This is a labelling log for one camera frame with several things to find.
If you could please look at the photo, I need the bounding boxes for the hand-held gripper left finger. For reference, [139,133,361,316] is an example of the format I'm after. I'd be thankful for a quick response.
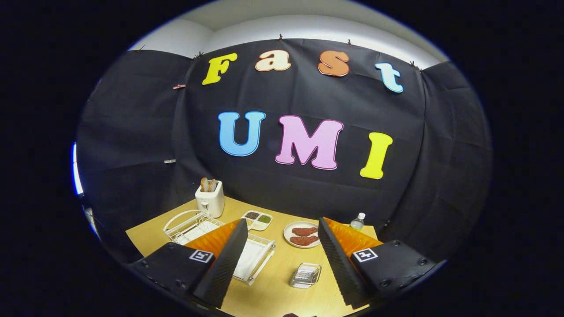
[128,218,249,309]

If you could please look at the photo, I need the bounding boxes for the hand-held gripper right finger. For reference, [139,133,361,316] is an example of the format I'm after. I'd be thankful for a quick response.
[318,217,438,309]

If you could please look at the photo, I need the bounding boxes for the white wire dish rack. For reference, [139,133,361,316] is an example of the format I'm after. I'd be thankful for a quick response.
[163,210,276,286]

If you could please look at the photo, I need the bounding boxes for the metal wire basket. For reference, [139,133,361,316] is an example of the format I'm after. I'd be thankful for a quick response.
[290,263,322,289]

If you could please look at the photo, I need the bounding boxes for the cream plate with meat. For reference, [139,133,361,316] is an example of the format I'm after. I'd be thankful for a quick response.
[283,221,321,249]

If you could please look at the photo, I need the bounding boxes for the white divided snack tray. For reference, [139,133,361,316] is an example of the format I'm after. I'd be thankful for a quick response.
[241,210,273,231]

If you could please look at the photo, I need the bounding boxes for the white toaster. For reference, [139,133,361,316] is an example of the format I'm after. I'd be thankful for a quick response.
[195,181,225,218]

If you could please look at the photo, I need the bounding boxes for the black backdrop cloth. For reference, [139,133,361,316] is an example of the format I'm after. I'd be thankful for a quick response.
[75,39,493,265]

